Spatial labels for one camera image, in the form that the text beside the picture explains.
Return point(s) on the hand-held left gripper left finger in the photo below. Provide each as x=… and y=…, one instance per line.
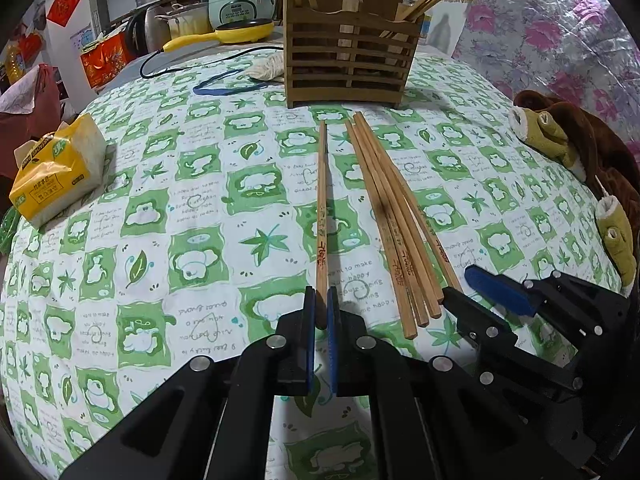
x=311, y=340

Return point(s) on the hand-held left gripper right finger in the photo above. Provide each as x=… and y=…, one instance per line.
x=333, y=340

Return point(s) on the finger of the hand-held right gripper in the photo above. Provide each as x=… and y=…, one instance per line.
x=475, y=315
x=500, y=290

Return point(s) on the wooden chopstick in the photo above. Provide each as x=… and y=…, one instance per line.
x=424, y=285
x=321, y=210
x=411, y=285
x=434, y=247
x=395, y=285

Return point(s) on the wooden chopstick holder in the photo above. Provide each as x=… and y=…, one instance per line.
x=350, y=60

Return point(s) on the brown plush toy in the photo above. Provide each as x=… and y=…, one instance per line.
x=590, y=130

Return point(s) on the floral plastic sheet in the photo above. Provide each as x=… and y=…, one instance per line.
x=550, y=35

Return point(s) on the white cover with gold fringe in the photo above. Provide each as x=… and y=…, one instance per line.
x=445, y=25

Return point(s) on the yellow tissue pack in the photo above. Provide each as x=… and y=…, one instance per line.
x=57, y=170

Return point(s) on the yellow electric frying pan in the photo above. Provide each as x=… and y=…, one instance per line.
x=240, y=32

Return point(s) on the cream pot with lid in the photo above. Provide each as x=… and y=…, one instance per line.
x=187, y=20

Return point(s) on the light green rice cooker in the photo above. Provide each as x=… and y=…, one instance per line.
x=240, y=2

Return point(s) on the red gift box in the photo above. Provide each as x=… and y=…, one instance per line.
x=105, y=60

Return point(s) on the stainless steel kettle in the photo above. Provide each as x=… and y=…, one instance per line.
x=145, y=30

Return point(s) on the red plastic table cover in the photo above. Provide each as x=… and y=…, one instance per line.
x=35, y=100

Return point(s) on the white fridge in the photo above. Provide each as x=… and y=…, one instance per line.
x=90, y=10

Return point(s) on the yellow cooking oil bottle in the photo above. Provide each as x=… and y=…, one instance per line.
x=15, y=62

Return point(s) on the red diamond paper poster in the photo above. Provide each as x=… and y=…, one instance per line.
x=65, y=7

